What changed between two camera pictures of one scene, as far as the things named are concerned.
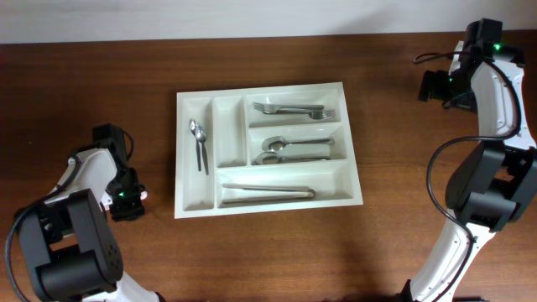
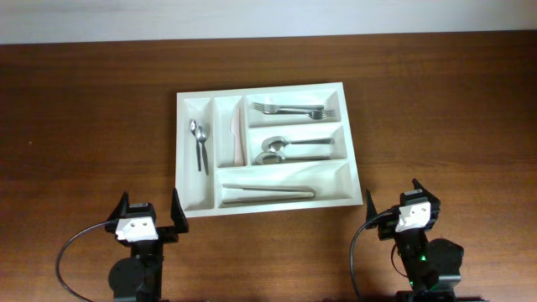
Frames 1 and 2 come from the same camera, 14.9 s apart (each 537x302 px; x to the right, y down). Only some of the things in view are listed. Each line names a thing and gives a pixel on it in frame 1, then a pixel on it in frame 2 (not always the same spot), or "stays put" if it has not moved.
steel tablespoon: x=270 y=158 stays put
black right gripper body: x=450 y=89 to x=388 y=223
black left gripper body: x=126 y=192 to x=167 y=234
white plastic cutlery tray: x=263 y=148 stays put
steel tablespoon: x=278 y=143 stays put
